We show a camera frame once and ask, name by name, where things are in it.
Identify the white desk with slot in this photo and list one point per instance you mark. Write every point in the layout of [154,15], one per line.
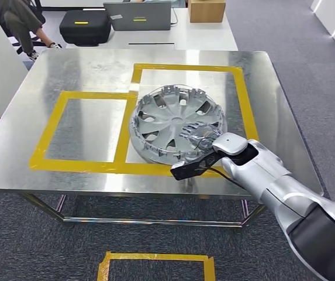
[208,35]

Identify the seated person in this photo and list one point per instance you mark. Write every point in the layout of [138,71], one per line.
[19,19]

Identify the cardboard box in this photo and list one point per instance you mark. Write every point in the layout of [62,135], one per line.
[207,11]

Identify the black carry case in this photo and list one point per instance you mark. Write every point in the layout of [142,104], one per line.
[84,31]

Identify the large yellow bench tape outline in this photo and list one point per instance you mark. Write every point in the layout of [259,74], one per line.
[185,68]

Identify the white desk with metal legs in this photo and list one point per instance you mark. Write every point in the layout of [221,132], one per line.
[0,66]

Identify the steel workbench table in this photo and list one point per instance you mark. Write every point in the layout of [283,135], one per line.
[96,73]

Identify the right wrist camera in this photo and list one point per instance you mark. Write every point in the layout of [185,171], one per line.
[190,168]

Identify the silver wheel hubcap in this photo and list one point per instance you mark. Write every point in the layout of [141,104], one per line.
[161,124]

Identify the yellow floor tape outline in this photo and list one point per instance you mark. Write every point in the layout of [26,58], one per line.
[155,257]

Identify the grey laptop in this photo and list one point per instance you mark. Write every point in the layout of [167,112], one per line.
[138,16]

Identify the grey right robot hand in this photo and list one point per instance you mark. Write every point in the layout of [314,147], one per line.
[202,139]

